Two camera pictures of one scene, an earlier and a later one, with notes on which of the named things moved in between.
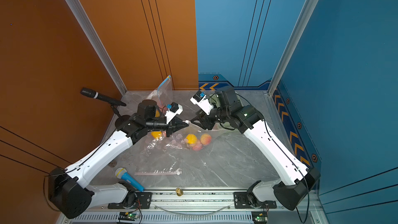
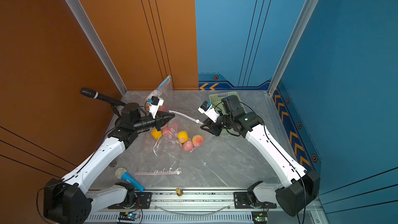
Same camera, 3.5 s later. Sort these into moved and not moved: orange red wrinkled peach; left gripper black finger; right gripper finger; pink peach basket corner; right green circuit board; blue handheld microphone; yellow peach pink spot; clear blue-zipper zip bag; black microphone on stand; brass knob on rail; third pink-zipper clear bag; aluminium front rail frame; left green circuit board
Moved: yellow peach pink spot; left gripper black finger; pink peach basket corner; right gripper finger; orange red wrinkled peach
Not moved: brass knob on rail; blue handheld microphone; black microphone on stand; aluminium front rail frame; third pink-zipper clear bag; left green circuit board; clear blue-zipper zip bag; right green circuit board
